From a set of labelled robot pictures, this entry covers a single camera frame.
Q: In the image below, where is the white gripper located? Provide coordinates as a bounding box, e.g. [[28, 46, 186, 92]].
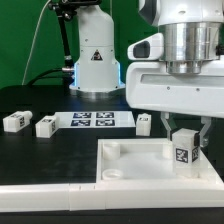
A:
[[126, 60, 224, 148]]

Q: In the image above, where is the white square table top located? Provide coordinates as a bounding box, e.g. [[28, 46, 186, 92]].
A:
[[95, 137, 207, 184]]

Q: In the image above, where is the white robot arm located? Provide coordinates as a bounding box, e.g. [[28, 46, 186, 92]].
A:
[[71, 0, 224, 147]]

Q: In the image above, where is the white L-shaped fence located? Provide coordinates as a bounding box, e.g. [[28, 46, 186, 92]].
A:
[[0, 154, 224, 212]]

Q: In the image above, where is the white sheet with markers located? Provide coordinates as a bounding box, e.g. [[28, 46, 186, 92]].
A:
[[55, 111, 135, 129]]

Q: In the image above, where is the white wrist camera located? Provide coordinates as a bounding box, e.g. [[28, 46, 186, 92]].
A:
[[127, 33, 164, 61]]

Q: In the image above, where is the black cable bundle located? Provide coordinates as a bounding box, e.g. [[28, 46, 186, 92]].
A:
[[27, 66, 75, 88]]

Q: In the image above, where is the white cable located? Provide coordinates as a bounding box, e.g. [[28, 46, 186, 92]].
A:
[[21, 0, 54, 86]]

